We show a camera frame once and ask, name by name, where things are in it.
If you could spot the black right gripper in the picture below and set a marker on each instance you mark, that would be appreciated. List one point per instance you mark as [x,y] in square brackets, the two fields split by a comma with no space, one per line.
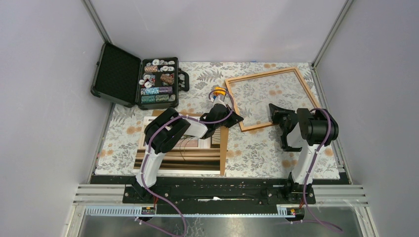
[275,112]

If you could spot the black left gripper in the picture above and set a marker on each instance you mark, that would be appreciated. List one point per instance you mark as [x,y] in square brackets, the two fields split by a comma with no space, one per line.
[233,119]

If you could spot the wooden picture frame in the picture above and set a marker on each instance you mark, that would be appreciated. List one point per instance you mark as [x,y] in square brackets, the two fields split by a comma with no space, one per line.
[252,93]

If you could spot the photo print of window plant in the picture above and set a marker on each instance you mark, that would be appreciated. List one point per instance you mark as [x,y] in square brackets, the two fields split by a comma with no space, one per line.
[192,155]

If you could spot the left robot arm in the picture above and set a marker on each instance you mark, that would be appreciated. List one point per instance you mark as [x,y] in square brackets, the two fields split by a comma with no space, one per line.
[166,130]

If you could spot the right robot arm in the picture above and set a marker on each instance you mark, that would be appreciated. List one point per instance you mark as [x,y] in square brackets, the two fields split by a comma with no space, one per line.
[304,131]

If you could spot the brown cardboard backing board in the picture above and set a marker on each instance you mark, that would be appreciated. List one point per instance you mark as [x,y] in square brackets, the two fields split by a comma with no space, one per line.
[223,146]

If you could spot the floral patterned table mat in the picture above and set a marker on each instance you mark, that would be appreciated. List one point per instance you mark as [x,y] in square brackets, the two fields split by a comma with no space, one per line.
[249,154]

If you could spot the yellow and blue toy block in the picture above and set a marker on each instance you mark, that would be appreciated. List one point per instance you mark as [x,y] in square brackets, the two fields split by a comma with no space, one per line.
[219,92]

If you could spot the orange poker chip roll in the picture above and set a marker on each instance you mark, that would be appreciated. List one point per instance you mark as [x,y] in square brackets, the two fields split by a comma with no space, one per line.
[167,79]

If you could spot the purple poker chip stack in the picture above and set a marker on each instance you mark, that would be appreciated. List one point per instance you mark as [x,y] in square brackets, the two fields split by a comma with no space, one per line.
[165,90]

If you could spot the cyan poker chip stack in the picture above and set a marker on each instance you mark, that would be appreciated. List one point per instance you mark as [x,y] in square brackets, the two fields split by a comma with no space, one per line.
[149,91]

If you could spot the black poker chip case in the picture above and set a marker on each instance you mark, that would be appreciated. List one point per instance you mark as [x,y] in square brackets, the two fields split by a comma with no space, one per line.
[120,76]

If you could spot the green poker chip stack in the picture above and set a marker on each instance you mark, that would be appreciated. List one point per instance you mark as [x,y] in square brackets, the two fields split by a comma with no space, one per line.
[148,99]

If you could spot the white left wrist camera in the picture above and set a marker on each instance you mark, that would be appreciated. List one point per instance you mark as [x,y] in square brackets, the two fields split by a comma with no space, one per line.
[218,100]

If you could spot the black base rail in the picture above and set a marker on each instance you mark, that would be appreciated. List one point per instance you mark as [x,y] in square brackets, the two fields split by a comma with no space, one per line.
[243,197]

